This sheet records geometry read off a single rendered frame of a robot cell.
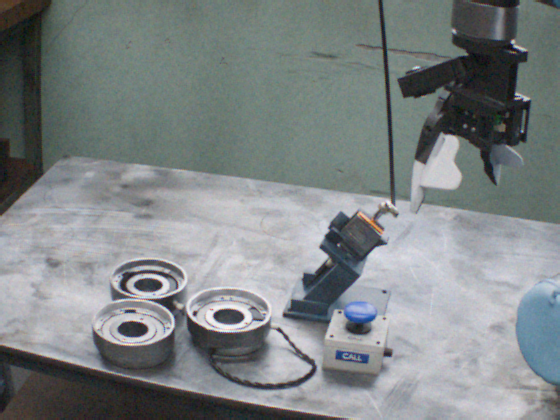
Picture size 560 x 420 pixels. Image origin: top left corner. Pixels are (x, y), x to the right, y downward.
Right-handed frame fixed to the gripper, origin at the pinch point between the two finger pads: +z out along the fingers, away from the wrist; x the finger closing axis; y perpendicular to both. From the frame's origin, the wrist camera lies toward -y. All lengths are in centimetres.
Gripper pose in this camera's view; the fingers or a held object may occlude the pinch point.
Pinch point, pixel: (452, 197)
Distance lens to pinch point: 107.8
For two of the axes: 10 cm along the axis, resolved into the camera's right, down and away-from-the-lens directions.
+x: 7.7, -2.3, 6.0
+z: -0.6, 9.0, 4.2
